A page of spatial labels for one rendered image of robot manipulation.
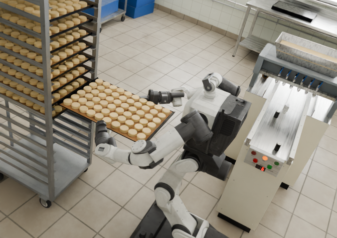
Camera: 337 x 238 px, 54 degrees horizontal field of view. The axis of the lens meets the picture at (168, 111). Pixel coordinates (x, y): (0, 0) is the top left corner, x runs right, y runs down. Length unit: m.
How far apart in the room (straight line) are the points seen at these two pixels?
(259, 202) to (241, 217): 0.24
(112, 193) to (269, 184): 1.27
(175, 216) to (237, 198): 0.58
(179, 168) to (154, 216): 0.69
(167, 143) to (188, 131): 0.11
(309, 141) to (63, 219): 2.08
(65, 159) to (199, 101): 1.58
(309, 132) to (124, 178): 1.62
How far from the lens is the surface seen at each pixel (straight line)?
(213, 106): 1.66
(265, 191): 2.55
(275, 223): 3.11
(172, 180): 2.10
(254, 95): 2.94
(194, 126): 1.53
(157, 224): 2.51
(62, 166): 2.88
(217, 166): 1.88
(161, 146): 1.51
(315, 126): 2.97
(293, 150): 2.36
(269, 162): 2.34
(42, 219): 2.75
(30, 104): 2.30
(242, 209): 2.73
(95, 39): 2.24
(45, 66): 1.93
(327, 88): 2.91
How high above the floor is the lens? 2.23
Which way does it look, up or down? 35 degrees down
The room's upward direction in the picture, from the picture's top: 13 degrees clockwise
